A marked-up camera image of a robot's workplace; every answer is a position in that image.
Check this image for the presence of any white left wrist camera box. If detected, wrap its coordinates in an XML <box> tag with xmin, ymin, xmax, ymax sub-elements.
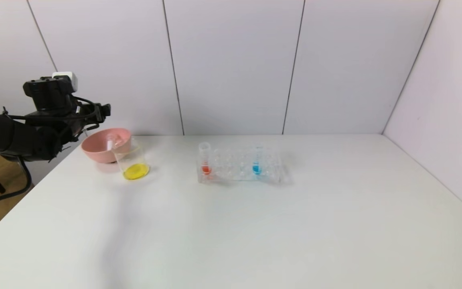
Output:
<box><xmin>51</xmin><ymin>71</ymin><xmax>78</xmax><ymax>92</ymax></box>

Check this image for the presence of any pink bowl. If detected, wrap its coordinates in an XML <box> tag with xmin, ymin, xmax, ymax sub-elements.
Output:
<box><xmin>81</xmin><ymin>128</ymin><xmax>132</xmax><ymax>164</ymax></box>

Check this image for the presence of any test tube with blue pigment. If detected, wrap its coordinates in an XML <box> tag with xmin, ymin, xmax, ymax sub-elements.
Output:
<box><xmin>251</xmin><ymin>144</ymin><xmax>264</xmax><ymax>176</ymax></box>

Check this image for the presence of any clear glass beaker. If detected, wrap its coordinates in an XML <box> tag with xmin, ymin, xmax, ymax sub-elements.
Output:
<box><xmin>113</xmin><ymin>138</ymin><xmax>152</xmax><ymax>181</ymax></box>

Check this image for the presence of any test tube with red pigment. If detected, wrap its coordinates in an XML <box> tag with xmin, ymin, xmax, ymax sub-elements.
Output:
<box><xmin>200</xmin><ymin>141</ymin><xmax>213</xmax><ymax>176</ymax></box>

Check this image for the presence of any clear acrylic test tube rack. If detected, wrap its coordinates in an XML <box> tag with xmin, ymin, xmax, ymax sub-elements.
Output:
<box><xmin>196</xmin><ymin>144</ymin><xmax>283</xmax><ymax>184</ymax></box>

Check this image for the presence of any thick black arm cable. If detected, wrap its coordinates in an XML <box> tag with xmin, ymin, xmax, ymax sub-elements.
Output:
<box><xmin>0</xmin><ymin>157</ymin><xmax>34</xmax><ymax>211</ymax></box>

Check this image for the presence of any thin black camera cable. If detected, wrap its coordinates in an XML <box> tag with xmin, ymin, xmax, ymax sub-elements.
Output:
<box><xmin>73</xmin><ymin>96</ymin><xmax>97</xmax><ymax>121</ymax></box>

